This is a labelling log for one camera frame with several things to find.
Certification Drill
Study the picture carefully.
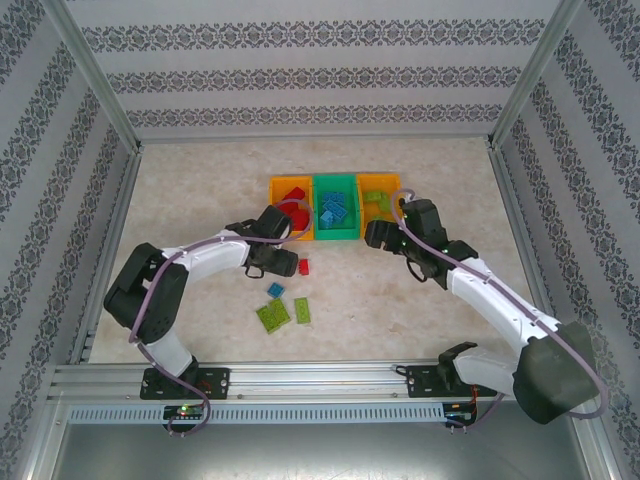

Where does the orange plastic bin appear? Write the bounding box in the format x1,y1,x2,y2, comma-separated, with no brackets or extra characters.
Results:
268,174,317,243
355,172,404,235

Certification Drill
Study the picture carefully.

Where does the green plastic bin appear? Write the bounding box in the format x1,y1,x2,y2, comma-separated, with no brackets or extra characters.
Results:
311,172,363,243

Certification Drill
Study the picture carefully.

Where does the small green circuit board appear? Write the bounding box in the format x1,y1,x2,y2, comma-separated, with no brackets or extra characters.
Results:
164,404,207,420
444,403,479,424

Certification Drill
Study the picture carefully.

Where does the grey metal sheet panel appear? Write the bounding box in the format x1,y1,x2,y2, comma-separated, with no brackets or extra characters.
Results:
49,399,619,480

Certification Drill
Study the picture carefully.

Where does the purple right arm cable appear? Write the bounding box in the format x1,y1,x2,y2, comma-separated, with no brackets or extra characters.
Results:
390,187,610,432

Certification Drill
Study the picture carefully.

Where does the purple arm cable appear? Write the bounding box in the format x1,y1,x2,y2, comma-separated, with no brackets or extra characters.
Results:
390,187,610,432
129,198,316,437

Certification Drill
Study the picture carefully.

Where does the aluminium table edge rail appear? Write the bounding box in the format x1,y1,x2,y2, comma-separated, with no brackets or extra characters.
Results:
487,142,564,331
69,147,145,365

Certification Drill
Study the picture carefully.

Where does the aluminium mounting rail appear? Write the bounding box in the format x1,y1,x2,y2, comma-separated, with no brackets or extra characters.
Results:
47,362,586,403

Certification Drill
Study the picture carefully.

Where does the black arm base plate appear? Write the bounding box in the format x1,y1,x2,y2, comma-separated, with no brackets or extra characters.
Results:
404,364,499,400
141,367,231,401

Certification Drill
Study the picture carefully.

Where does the slotted metal cable duct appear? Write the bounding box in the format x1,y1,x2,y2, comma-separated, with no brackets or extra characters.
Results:
66,403,447,426

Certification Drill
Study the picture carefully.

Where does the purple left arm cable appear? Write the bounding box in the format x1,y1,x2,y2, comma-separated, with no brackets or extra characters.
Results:
129,198,316,437

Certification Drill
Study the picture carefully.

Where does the aluminium frame post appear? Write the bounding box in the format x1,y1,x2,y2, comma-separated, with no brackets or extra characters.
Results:
39,0,144,154
487,0,586,151

